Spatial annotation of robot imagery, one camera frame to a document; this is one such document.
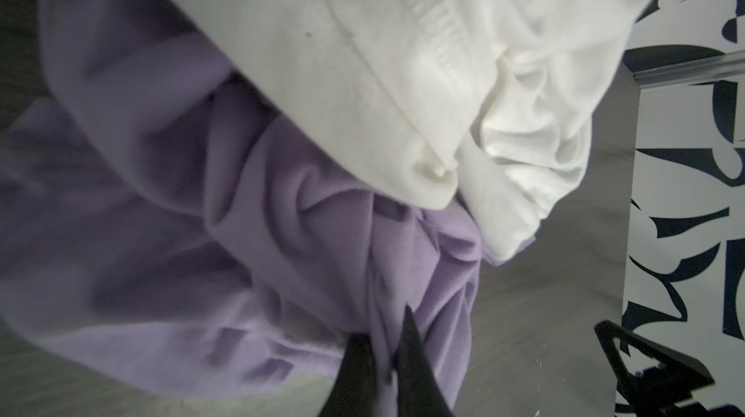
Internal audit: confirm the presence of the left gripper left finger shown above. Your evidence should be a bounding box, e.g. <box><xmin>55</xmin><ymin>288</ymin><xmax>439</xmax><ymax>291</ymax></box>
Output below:
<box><xmin>318</xmin><ymin>334</ymin><xmax>378</xmax><ymax>417</ymax></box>

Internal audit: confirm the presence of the white cloth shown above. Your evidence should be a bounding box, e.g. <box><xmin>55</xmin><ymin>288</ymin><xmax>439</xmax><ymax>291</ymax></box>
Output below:
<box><xmin>170</xmin><ymin>0</ymin><xmax>652</xmax><ymax>262</ymax></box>

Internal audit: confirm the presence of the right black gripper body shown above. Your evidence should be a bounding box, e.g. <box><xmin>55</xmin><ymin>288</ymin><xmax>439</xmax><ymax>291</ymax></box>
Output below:
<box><xmin>594</xmin><ymin>321</ymin><xmax>744</xmax><ymax>417</ymax></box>

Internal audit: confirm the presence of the purple cloth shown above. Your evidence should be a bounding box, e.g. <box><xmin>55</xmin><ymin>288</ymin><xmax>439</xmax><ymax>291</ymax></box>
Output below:
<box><xmin>1</xmin><ymin>0</ymin><xmax>492</xmax><ymax>416</ymax></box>

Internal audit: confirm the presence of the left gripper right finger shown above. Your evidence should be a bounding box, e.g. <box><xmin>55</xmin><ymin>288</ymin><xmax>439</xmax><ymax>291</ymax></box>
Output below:
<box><xmin>394</xmin><ymin>306</ymin><xmax>453</xmax><ymax>417</ymax></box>

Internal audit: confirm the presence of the aluminium frame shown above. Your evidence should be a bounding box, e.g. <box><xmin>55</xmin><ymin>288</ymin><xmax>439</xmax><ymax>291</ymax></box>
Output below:
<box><xmin>632</xmin><ymin>50</ymin><xmax>744</xmax><ymax>90</ymax></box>

